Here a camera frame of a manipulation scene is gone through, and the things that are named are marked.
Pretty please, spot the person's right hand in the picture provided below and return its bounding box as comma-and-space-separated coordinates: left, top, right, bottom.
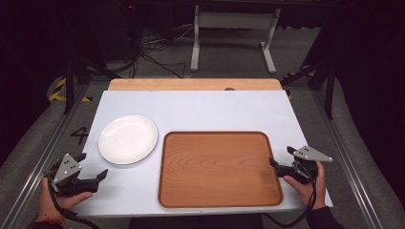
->
283, 161, 328, 211

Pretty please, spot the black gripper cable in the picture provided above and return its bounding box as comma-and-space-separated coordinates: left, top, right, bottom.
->
46, 176, 101, 229
262, 160, 320, 229

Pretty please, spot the bundle of black floor cables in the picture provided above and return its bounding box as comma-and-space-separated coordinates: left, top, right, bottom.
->
127, 22, 196, 79

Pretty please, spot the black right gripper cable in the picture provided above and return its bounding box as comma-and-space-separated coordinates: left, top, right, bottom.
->
262, 160, 320, 229

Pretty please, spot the yellow black hazard tape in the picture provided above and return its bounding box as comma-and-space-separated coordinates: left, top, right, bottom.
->
47, 77, 94, 103

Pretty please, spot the white round plate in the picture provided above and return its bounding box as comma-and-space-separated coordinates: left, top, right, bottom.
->
97, 114, 160, 166

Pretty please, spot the dark equipment with red light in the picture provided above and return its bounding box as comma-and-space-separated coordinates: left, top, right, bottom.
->
117, 0, 145, 59

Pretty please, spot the black tripod stand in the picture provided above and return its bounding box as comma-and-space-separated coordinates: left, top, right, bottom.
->
61, 52, 122, 115
279, 57, 336, 120

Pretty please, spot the white metal stand frame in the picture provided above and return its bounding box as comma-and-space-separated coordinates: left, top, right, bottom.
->
189, 4, 282, 75

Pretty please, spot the aluminium floor rail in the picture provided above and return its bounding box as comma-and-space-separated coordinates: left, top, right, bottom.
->
309, 89, 385, 229
0, 83, 92, 229

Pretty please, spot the brown wooden tray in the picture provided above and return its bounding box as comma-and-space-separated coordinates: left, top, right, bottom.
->
158, 131, 284, 209

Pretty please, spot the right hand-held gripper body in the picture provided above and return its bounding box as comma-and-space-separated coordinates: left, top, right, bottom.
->
277, 145, 334, 185

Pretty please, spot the person's left hand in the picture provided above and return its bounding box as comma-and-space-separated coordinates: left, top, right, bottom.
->
38, 177, 94, 224

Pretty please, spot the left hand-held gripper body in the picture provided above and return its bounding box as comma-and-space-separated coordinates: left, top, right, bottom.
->
47, 153, 99, 198

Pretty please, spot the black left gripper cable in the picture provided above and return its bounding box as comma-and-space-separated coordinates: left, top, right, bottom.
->
46, 176, 101, 229

